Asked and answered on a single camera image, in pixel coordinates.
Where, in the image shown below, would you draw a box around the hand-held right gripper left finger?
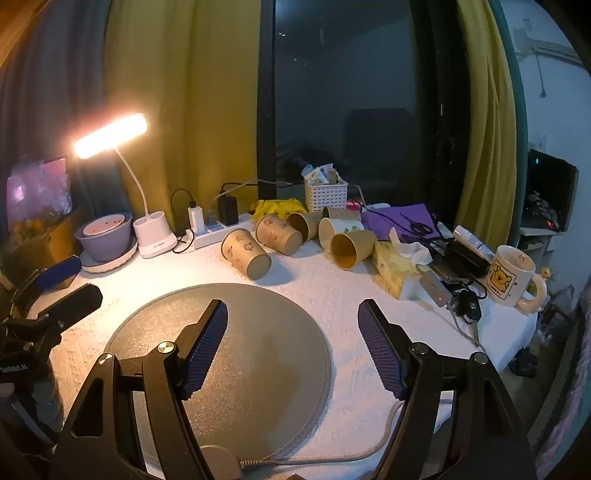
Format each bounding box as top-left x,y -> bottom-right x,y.
48,298 -> 229,480

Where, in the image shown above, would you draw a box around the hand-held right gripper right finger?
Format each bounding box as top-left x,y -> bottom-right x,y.
358,298 -> 539,480

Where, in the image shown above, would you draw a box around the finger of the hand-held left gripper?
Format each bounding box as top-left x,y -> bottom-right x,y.
38,283 -> 103,330
11,255 -> 83,306

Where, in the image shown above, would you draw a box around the plain tan paper cup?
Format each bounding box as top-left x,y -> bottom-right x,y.
329,229 -> 378,271

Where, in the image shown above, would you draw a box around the beige printed paper cup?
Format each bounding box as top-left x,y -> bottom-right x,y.
255,213 -> 304,256
220,228 -> 273,281

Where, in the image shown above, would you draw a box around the white green-print paper cup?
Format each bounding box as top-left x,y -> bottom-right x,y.
318,217 -> 366,253

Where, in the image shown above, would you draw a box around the brown paper cup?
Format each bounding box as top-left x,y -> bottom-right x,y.
322,206 -> 363,223

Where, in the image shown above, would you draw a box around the pale round plate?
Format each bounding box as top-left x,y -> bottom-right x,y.
81,235 -> 139,276

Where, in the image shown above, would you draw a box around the purple bowl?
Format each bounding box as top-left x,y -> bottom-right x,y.
75,212 -> 134,262

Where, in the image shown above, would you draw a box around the round grey mat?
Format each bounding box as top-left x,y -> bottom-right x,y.
103,282 -> 332,468

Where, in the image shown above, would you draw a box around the white textured tablecloth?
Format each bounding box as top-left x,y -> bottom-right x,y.
48,220 -> 539,480

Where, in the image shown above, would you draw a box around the yellow tissue box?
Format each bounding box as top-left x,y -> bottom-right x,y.
371,226 -> 433,301

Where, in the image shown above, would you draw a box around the purple plastic bag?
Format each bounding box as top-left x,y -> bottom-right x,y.
6,154 -> 73,223

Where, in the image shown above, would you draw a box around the silver flat device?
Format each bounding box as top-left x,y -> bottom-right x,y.
417,271 -> 452,308

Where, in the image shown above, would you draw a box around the bunch of keys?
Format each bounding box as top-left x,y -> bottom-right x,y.
447,288 -> 486,348

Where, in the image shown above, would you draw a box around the white desk lamp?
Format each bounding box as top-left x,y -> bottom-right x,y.
73,113 -> 178,260

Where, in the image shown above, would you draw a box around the white round puck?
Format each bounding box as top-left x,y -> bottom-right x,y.
198,444 -> 242,480

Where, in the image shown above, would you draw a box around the white power strip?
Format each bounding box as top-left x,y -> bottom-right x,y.
191,213 -> 253,250

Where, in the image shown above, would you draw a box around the black wallet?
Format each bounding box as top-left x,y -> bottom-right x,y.
444,240 -> 491,281

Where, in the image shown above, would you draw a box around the black scissors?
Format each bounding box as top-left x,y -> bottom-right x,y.
399,220 -> 435,236

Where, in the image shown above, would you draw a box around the purple cloth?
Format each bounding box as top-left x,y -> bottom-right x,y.
360,202 -> 440,242

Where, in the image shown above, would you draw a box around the white tube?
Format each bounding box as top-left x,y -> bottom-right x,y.
452,224 -> 496,262

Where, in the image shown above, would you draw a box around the black charger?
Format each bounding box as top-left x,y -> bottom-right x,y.
217,194 -> 239,226

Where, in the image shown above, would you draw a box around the white bear-print mug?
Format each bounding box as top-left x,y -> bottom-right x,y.
486,245 -> 548,313

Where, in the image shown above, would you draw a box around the yellow cloth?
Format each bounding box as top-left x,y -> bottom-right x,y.
251,198 -> 308,220

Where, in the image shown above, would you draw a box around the white plastic basket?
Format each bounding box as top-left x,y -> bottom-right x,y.
304,179 -> 349,213

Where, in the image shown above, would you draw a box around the grey curtain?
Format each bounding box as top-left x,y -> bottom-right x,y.
0,0 -> 112,227

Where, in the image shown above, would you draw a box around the sachets in basket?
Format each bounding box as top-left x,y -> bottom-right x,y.
301,162 -> 343,186

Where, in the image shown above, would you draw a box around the yellow curtain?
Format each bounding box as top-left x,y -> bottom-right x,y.
454,0 -> 519,241
103,0 -> 260,232

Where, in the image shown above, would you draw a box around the black monitor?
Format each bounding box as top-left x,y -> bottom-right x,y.
526,148 -> 581,232

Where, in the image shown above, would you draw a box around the black cable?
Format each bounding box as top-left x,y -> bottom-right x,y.
170,188 -> 197,254

